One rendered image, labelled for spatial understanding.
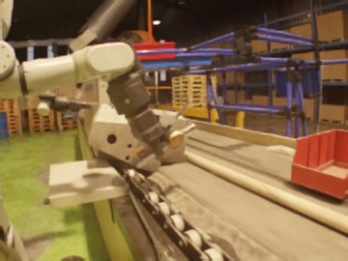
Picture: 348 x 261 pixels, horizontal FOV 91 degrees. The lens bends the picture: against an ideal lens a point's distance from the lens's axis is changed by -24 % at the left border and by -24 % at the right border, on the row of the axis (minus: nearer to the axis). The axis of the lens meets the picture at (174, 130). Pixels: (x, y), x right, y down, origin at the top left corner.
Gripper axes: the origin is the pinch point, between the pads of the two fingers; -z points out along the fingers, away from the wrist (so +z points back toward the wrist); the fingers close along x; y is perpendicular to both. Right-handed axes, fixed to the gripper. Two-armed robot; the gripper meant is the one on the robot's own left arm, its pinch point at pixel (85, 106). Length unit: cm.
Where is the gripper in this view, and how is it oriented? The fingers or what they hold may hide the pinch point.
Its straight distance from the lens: 120.4
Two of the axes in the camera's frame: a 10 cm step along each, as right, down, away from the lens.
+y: 1.3, -9.9, -0.8
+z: -8.9, -0.8, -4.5
